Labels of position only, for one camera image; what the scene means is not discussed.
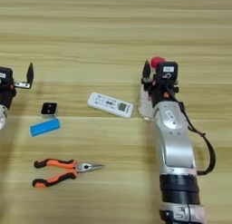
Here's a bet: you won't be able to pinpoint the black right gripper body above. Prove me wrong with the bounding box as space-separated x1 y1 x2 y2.
140 76 180 108

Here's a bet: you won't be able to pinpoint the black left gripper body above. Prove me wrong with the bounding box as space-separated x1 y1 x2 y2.
0 80 33 110

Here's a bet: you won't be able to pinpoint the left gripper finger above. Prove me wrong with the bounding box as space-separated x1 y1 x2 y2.
25 62 35 85

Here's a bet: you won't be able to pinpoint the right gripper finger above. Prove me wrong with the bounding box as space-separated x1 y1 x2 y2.
141 59 152 83

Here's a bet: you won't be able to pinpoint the clear bottle with red cap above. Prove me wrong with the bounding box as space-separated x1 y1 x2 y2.
137 55 167 121

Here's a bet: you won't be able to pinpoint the white remote control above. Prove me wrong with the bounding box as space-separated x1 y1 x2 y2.
87 92 134 120

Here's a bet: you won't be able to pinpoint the orange black needle-nose pliers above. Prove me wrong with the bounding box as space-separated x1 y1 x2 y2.
32 158 105 189

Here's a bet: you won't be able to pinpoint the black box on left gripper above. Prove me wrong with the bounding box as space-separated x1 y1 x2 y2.
0 66 15 86

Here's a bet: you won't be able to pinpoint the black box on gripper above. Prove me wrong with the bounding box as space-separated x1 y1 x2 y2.
0 66 15 86
155 61 179 83

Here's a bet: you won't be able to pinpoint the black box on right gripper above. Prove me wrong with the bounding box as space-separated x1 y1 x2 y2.
155 61 179 83

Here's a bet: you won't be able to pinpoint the small black square box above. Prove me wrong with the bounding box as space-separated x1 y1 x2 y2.
40 102 59 120

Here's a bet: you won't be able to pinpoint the blue rectangular block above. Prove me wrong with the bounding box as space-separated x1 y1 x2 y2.
29 117 62 138

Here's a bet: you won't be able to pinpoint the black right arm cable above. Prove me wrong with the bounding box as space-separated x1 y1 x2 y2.
168 86 218 177

